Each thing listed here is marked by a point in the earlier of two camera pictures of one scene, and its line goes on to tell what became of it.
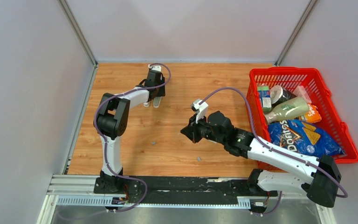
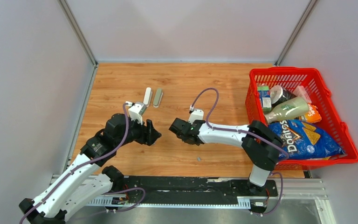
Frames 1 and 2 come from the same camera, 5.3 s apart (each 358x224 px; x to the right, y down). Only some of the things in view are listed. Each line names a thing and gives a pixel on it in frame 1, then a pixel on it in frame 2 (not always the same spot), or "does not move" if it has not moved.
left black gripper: (162, 92) -> (148, 134)
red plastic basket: (320, 96) does not move
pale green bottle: (297, 107) does not move
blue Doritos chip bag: (303, 138) does not move
